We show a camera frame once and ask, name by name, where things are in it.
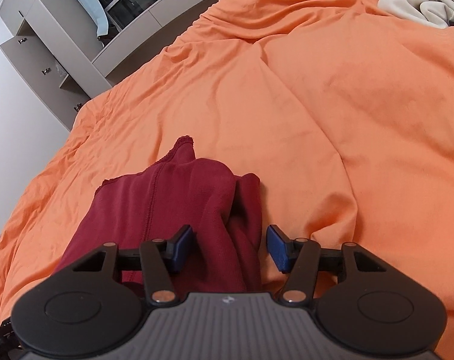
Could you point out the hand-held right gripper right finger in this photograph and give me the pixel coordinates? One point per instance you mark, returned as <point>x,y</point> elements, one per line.
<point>279,250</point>

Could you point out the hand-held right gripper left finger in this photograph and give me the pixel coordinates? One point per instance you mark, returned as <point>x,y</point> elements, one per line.
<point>182,248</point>

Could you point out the maroon small garment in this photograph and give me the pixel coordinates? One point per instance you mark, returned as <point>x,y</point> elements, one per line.
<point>197,210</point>

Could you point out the orange bed sheet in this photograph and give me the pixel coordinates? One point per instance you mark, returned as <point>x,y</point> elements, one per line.
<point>305,120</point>

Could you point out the beige glass display unit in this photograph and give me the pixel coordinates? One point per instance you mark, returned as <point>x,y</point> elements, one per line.
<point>137,11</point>

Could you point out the beige wall cabinet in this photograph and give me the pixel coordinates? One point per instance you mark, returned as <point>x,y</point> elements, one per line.
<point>50,48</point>

